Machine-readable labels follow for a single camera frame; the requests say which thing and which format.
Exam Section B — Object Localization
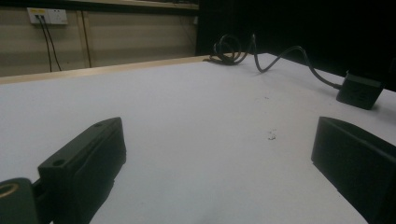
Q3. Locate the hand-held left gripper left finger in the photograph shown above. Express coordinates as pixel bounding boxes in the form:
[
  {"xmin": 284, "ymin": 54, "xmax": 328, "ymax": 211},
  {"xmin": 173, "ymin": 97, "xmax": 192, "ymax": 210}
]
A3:
[{"xmin": 37, "ymin": 117, "xmax": 128, "ymax": 224}]

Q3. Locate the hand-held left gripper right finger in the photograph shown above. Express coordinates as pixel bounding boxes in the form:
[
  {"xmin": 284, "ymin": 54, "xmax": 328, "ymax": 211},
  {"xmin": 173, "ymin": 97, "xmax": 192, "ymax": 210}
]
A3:
[{"xmin": 310, "ymin": 116, "xmax": 396, "ymax": 224}]

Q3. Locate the black power adapter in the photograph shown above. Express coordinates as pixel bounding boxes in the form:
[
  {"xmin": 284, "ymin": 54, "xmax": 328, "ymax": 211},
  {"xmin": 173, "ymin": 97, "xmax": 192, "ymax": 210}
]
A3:
[{"xmin": 335, "ymin": 70, "xmax": 385, "ymax": 111}]

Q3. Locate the black curtain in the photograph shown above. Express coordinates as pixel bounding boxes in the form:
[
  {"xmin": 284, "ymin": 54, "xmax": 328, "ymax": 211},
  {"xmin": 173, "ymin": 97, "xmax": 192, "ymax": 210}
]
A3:
[{"xmin": 195, "ymin": 0, "xmax": 396, "ymax": 92}]

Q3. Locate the black wall cable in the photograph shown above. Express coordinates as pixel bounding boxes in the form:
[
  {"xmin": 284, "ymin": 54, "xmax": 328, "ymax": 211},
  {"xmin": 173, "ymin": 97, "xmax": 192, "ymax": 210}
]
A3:
[
  {"xmin": 35, "ymin": 14, "xmax": 53, "ymax": 73},
  {"xmin": 39, "ymin": 14, "xmax": 63, "ymax": 72}
]

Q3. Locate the black adapter cable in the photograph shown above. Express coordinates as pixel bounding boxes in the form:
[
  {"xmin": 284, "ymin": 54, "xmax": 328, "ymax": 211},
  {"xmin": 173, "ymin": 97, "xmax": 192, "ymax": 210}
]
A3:
[{"xmin": 204, "ymin": 33, "xmax": 344, "ymax": 91}]

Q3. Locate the white wall socket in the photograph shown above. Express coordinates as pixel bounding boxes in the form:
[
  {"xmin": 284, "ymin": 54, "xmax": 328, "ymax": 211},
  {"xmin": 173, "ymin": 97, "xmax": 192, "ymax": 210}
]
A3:
[{"xmin": 26, "ymin": 7, "xmax": 69, "ymax": 25}]

